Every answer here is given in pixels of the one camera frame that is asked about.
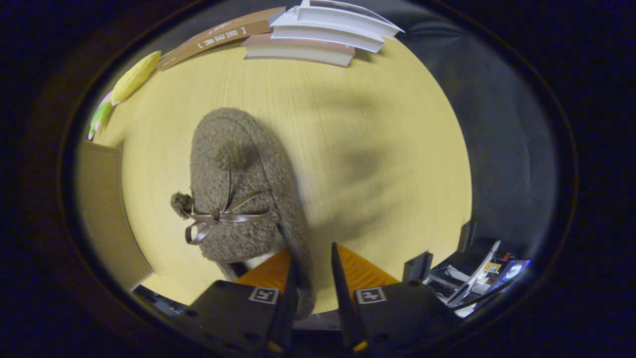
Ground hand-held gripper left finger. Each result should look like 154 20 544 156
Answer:
185 249 300 356

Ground brown fuzzy shoe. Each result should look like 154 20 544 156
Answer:
170 108 316 319

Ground pink and green plush toy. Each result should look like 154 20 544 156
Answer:
88 92 116 141

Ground pinkish brown book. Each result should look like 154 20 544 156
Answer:
242 34 356 68

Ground black upright block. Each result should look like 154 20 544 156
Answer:
457 220 476 252
402 251 433 283

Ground plain white book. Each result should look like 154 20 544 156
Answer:
268 10 386 54

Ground beige fabric storage box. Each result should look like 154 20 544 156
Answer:
77 141 154 291

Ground yellow round plush toy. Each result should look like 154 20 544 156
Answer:
110 51 161 105

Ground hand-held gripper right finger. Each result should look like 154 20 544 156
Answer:
331 242 459 354

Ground glowing blue screen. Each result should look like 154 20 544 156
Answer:
489 259 531 294

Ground white flat panel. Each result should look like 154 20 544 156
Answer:
447 240 501 308

